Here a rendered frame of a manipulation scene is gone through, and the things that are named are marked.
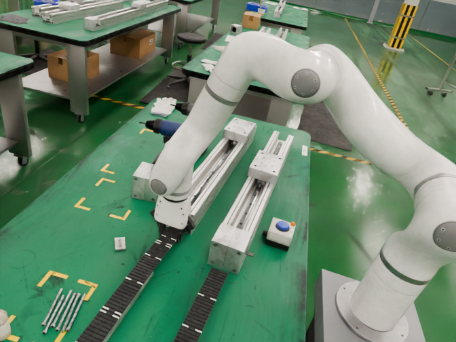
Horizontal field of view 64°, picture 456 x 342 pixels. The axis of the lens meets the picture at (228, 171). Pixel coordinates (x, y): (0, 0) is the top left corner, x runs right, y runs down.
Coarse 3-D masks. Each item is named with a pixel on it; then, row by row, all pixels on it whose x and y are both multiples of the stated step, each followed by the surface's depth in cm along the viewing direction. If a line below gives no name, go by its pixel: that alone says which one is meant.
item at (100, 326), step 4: (92, 320) 83; (96, 320) 84; (92, 324) 83; (96, 324) 83; (100, 324) 83; (104, 324) 83; (96, 328) 82; (100, 328) 82; (104, 328) 83; (108, 328) 83; (104, 332) 82; (108, 332) 82
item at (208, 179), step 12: (228, 144) 164; (240, 144) 160; (216, 156) 150; (228, 156) 149; (240, 156) 162; (204, 168) 138; (216, 168) 145; (228, 168) 143; (192, 180) 129; (204, 180) 136; (216, 180) 132; (192, 192) 130; (204, 192) 125; (216, 192) 136; (192, 204) 123; (204, 204) 123; (192, 216) 114
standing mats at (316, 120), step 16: (176, 80) 470; (144, 96) 408; (160, 96) 414; (176, 96) 423; (304, 112) 450; (320, 112) 459; (304, 128) 406; (320, 128) 414; (336, 128) 422; (336, 144) 384
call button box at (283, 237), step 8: (272, 224) 120; (288, 224) 122; (264, 232) 122; (272, 232) 117; (280, 232) 117; (288, 232) 118; (272, 240) 118; (280, 240) 117; (288, 240) 116; (280, 248) 119
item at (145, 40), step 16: (256, 16) 439; (128, 32) 462; (144, 32) 475; (112, 48) 449; (128, 48) 445; (144, 48) 458; (48, 64) 349; (64, 64) 344; (96, 64) 374; (64, 80) 352
